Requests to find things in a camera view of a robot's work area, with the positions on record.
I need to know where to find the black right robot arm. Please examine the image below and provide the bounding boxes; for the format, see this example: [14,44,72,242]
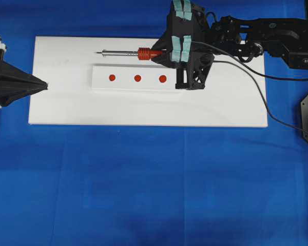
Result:
[152,1,308,90]

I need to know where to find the red-handled soldering iron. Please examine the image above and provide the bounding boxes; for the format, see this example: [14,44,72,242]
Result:
[95,48,165,60]

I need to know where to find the black soldering iron cable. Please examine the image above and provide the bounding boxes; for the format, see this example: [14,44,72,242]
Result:
[191,40,308,139]

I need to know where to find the small white raised plate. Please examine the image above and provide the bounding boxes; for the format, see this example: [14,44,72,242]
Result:
[91,64,177,92]

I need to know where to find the blue table cloth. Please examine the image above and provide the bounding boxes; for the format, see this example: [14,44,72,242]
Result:
[0,0,308,246]

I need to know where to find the left gripper white rollers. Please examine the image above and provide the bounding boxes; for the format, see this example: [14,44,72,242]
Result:
[0,37,48,108]

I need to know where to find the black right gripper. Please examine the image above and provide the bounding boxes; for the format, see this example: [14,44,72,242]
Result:
[151,1,214,90]

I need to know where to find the large white base board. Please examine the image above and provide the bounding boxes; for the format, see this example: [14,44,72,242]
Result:
[28,36,268,128]

